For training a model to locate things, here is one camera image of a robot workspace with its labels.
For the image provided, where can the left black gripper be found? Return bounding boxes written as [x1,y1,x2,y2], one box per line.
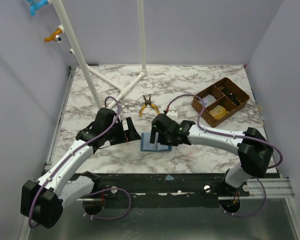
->
[104,117,141,146]

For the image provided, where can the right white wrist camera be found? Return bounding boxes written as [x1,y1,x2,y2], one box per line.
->
[166,110,178,121]

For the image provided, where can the black item in basket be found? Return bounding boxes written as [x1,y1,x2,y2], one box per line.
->
[218,86,241,107]

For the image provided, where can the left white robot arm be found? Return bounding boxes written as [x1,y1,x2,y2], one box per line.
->
[20,108,141,229]

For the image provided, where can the white packets in basket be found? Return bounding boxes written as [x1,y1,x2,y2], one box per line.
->
[199,94,217,108]

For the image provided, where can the yellow item in basket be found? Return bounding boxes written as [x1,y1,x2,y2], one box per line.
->
[209,105,228,120]

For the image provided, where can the purple cable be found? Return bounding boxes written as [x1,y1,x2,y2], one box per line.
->
[164,94,284,218]
[28,96,132,230]

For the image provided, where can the yellow handled pliers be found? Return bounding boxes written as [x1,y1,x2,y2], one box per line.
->
[139,94,160,117]

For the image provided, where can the blue card holder wallet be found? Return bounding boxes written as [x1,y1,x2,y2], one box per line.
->
[140,132,172,153]

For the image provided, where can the brown woven basket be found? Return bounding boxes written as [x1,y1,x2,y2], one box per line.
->
[191,77,250,128]

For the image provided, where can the orange brass tap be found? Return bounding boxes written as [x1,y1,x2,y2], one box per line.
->
[44,24,64,43]

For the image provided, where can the white PVC pipe frame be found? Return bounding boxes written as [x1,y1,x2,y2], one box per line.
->
[50,0,147,108]

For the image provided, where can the aluminium extrusion rail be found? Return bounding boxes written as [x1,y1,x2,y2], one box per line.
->
[247,178,295,199]

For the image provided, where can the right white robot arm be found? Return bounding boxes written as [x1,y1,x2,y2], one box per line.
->
[150,113,273,196]

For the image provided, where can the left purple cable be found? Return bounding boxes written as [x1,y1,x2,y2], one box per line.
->
[28,96,132,230]

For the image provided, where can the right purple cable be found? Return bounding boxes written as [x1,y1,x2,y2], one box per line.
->
[164,94,284,218]

